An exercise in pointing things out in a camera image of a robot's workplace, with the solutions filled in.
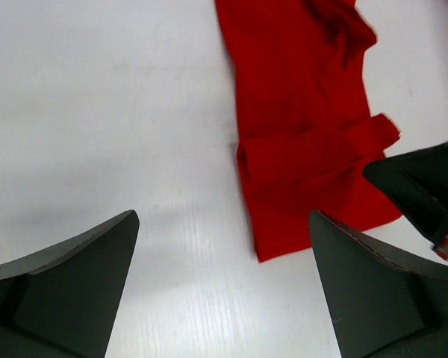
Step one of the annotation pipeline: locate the red t shirt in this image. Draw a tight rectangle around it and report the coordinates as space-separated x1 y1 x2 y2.
215 1 400 262

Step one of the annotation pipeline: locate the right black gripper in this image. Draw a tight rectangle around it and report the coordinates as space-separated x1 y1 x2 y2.
363 142 448 261

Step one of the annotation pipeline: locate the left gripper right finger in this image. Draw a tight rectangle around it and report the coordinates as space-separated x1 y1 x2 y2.
309 211 448 358

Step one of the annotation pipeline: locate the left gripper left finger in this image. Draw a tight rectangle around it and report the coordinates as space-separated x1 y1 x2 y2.
0 210 139 357

